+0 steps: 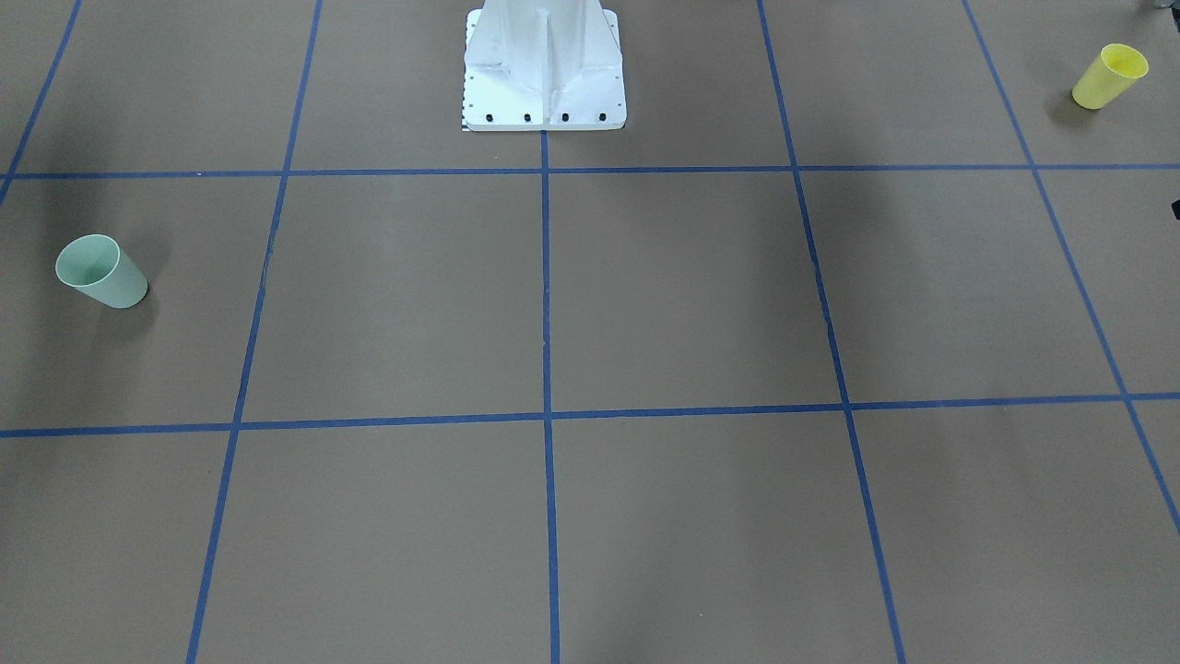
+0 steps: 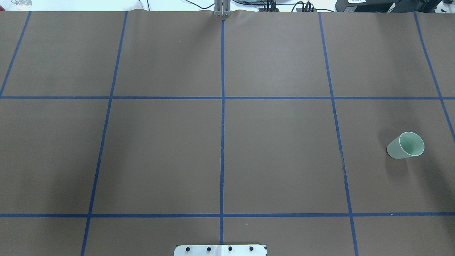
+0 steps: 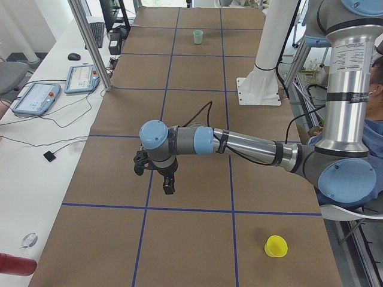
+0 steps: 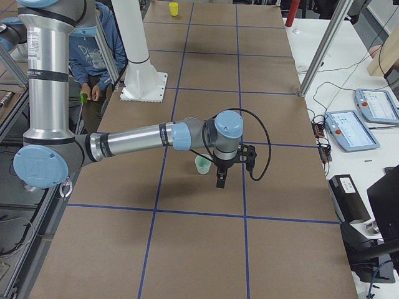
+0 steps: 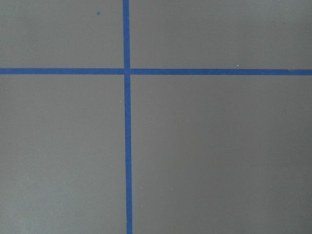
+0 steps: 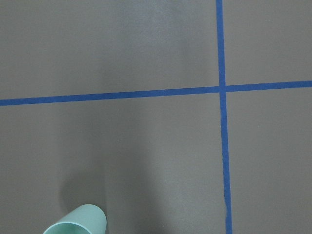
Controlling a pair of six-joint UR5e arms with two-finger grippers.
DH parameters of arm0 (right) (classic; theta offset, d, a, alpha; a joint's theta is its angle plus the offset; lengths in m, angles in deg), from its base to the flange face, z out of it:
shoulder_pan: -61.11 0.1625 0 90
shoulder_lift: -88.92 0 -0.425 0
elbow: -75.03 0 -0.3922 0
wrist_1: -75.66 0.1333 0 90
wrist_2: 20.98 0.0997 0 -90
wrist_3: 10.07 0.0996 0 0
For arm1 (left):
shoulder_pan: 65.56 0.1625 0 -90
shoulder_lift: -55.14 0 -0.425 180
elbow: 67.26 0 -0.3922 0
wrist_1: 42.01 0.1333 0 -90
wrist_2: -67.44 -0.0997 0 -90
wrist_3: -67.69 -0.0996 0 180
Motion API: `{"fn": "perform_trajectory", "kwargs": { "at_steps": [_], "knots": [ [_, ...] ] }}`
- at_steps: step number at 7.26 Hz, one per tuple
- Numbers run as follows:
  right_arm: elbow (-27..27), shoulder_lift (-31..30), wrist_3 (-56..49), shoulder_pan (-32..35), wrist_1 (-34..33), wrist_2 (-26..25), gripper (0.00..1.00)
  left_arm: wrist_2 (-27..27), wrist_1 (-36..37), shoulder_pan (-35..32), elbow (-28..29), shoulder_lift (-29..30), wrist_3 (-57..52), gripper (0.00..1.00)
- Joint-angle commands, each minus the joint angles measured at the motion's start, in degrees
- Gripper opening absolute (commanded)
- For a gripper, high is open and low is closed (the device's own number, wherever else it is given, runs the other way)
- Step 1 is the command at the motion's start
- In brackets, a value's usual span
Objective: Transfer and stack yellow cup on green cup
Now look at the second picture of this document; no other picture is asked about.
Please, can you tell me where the black box device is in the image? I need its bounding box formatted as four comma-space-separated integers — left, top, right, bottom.
335, 0, 442, 13

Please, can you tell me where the clear plastic bag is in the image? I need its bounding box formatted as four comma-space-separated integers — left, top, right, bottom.
11, 0, 32, 10

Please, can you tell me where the green paper cup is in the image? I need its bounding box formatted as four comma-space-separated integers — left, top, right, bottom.
386, 132, 425, 159

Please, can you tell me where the aluminium camera post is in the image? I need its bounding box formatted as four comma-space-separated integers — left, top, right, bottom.
214, 0, 232, 17

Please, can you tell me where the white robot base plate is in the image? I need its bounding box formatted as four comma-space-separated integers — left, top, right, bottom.
173, 244, 268, 256

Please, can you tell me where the brown paper table mat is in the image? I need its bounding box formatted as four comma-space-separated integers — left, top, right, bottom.
1, 10, 454, 256

